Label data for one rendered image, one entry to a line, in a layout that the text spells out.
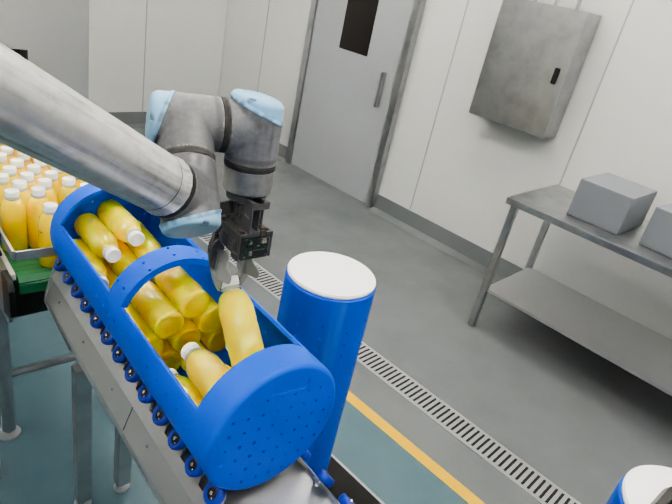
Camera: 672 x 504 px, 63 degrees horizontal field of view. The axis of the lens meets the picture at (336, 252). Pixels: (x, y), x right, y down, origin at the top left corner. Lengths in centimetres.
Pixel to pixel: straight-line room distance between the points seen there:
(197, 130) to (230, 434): 50
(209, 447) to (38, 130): 58
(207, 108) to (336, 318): 89
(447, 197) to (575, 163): 107
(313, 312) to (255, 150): 78
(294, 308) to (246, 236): 70
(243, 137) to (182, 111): 10
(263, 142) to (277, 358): 37
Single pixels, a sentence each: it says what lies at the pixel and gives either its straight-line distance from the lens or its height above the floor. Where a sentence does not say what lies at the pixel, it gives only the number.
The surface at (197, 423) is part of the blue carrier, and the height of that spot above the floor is 113.
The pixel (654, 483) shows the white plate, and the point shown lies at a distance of 143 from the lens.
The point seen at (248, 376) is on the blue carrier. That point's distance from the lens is 97.
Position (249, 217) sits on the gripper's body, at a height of 144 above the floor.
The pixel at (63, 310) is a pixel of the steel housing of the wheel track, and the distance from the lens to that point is 172.
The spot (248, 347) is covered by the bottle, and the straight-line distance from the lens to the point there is 107.
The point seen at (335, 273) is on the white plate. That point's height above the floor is 104.
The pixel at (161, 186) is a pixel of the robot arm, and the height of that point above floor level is 156.
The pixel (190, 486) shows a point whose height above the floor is 92.
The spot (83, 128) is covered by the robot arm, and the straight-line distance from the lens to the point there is 66.
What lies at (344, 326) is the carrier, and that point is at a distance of 165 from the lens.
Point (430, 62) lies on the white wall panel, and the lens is 477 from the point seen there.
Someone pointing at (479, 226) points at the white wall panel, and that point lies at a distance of 458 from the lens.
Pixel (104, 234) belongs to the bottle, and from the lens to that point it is 153.
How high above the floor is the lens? 184
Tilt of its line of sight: 26 degrees down
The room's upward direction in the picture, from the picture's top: 13 degrees clockwise
